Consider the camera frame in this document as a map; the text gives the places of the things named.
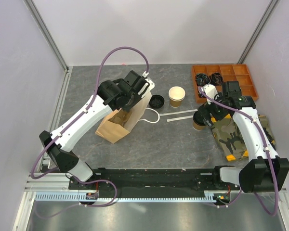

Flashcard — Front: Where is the orange compartment tray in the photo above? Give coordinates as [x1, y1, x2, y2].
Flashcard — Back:
[191, 64, 259, 103]

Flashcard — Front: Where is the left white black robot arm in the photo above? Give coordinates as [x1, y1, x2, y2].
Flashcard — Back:
[39, 71, 155, 189]

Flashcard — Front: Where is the brown paper bag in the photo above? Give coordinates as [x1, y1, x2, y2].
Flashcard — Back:
[95, 92, 160, 144]

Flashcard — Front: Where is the camouflage cloth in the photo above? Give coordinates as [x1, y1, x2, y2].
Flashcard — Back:
[210, 115, 277, 162]

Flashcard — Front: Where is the stack of black lids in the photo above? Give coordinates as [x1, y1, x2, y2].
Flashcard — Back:
[149, 95, 165, 109]

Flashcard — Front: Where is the rolled brown sock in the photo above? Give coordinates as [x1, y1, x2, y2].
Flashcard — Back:
[210, 72, 223, 86]

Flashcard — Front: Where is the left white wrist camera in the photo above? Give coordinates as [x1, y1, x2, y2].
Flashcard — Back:
[138, 72, 155, 98]

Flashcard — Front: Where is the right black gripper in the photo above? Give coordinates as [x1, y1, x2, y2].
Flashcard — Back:
[197, 91, 229, 127]

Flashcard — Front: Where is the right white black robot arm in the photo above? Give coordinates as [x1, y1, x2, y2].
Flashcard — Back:
[198, 81, 289, 193]

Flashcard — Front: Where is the purple cable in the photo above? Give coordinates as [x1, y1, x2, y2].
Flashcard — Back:
[198, 88, 279, 216]
[30, 46, 150, 218]

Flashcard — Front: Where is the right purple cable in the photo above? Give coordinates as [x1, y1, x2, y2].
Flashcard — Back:
[198, 88, 279, 216]

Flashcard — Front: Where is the lower wrapped straw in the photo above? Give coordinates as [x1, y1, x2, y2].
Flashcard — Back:
[167, 115, 193, 122]

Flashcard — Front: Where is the rolled sock top left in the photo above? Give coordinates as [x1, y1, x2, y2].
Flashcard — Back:
[195, 73, 210, 87]

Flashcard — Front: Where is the single brown paper cup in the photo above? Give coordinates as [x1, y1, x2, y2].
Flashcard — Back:
[193, 121, 206, 130]

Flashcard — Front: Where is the stack of paper cups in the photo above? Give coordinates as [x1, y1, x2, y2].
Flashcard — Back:
[169, 86, 185, 108]

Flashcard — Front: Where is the cardboard cup carrier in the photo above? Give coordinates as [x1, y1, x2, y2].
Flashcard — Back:
[109, 110, 132, 127]

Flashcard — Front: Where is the upper wrapped straw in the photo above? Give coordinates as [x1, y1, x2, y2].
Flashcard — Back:
[159, 109, 197, 116]

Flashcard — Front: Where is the wrapped straw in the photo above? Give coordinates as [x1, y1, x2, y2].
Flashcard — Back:
[167, 115, 193, 122]
[159, 109, 197, 116]

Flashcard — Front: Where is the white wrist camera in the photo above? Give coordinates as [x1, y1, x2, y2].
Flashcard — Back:
[198, 84, 218, 104]
[138, 72, 155, 98]

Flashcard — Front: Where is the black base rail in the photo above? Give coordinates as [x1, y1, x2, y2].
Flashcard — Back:
[68, 168, 239, 197]

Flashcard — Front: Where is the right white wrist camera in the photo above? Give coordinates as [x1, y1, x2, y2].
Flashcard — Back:
[198, 84, 218, 104]

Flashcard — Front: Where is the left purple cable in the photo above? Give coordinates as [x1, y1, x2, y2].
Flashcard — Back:
[30, 46, 150, 218]

